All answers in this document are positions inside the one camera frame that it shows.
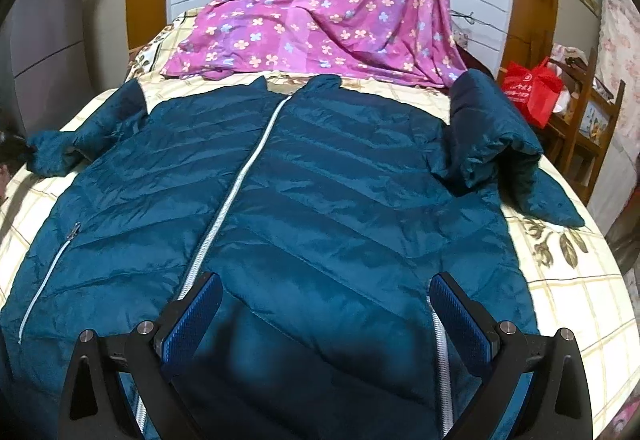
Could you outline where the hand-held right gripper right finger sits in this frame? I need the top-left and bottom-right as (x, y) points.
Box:
(429, 271), (596, 440)

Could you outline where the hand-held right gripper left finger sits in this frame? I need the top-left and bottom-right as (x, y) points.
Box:
(59, 271), (223, 440)

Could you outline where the teal down jacket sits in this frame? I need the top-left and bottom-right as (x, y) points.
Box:
(0, 68), (586, 440)

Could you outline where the cream checked floral bed sheet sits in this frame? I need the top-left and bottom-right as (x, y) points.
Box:
(0, 7), (633, 440)

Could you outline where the wooden chair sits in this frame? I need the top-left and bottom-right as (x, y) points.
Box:
(542, 46), (627, 201)

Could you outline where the red plastic bag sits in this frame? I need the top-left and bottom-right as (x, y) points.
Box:
(500, 58), (566, 129)

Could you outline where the pale floral curtain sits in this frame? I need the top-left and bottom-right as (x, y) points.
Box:
(595, 0), (640, 233)

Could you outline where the grey refrigerator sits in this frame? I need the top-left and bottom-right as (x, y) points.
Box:
(0, 0), (128, 143)

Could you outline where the wooden headboard frame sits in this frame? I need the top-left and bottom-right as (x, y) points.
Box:
(125, 0), (562, 81)

